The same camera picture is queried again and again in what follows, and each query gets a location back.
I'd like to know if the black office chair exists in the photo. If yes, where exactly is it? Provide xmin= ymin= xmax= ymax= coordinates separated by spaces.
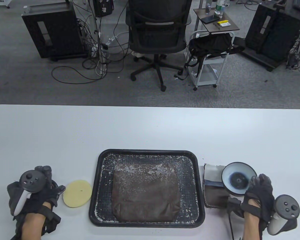
xmin=125 ymin=0 xmax=192 ymax=92

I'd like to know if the black plastic tray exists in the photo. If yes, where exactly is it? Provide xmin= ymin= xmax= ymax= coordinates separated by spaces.
xmin=89 ymin=149 xmax=205 ymax=228

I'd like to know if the small brown side table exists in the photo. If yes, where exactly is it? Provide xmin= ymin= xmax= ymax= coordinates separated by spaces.
xmin=193 ymin=8 xmax=240 ymax=33

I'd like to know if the person's right hand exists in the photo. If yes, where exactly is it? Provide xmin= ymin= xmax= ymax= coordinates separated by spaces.
xmin=241 ymin=174 xmax=275 ymax=223

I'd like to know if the black leather care cream tin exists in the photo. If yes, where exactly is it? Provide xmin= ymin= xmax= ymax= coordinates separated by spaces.
xmin=221 ymin=162 xmax=258 ymax=197

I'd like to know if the right black white controller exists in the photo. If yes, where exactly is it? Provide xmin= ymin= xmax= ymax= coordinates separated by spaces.
xmin=267 ymin=194 xmax=300 ymax=236

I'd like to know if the green label bottle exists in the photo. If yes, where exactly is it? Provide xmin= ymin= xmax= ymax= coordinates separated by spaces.
xmin=214 ymin=0 xmax=226 ymax=18

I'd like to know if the white desk leg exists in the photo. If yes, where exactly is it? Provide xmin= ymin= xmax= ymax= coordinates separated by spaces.
xmin=89 ymin=0 xmax=108 ymax=65

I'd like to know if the brown leather bag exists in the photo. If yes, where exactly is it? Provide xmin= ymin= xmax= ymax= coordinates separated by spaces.
xmin=111 ymin=163 xmax=182 ymax=223

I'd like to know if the black computer tower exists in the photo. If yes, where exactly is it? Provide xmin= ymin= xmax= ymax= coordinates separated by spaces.
xmin=241 ymin=0 xmax=300 ymax=72
xmin=21 ymin=1 xmax=88 ymax=62

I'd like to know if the black tablet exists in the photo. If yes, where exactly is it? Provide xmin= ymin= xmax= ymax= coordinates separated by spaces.
xmin=200 ymin=15 xmax=220 ymax=24

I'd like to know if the grey polishing cloth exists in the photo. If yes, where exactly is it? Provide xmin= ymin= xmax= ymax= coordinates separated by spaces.
xmin=202 ymin=164 xmax=231 ymax=208

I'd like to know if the black hanging bag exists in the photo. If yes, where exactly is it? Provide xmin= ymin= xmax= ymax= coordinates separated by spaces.
xmin=93 ymin=0 xmax=114 ymax=17

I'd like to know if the person's left forearm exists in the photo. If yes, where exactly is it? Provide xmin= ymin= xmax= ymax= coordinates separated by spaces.
xmin=10 ymin=202 xmax=62 ymax=240

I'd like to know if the black backpack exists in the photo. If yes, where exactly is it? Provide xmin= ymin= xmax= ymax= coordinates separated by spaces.
xmin=185 ymin=33 xmax=245 ymax=75

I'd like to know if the person's left hand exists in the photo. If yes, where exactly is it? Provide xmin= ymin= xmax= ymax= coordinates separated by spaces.
xmin=7 ymin=165 xmax=66 ymax=220

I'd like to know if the person's right forearm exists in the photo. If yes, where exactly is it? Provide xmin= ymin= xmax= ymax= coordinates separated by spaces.
xmin=240 ymin=209 xmax=268 ymax=240

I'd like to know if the black floor cable loop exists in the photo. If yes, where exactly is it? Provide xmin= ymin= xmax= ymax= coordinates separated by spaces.
xmin=51 ymin=65 xmax=108 ymax=84

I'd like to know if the white rolling cart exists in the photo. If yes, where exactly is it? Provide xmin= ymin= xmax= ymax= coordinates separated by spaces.
xmin=186 ymin=30 xmax=234 ymax=91

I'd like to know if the black white controller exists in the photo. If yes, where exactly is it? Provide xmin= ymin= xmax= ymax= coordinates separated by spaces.
xmin=267 ymin=194 xmax=300 ymax=236
xmin=13 ymin=170 xmax=46 ymax=217

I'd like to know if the tangle of black cables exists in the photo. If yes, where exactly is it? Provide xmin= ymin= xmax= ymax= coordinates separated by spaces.
xmin=286 ymin=32 xmax=300 ymax=73

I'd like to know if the yellow round sponge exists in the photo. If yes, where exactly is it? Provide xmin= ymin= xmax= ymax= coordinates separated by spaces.
xmin=63 ymin=179 xmax=92 ymax=208

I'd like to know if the left black white controller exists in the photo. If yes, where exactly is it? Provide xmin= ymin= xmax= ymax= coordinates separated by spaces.
xmin=13 ymin=170 xmax=46 ymax=217

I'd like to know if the grey glove cable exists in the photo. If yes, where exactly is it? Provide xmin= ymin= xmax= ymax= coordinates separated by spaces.
xmin=227 ymin=197 xmax=242 ymax=240

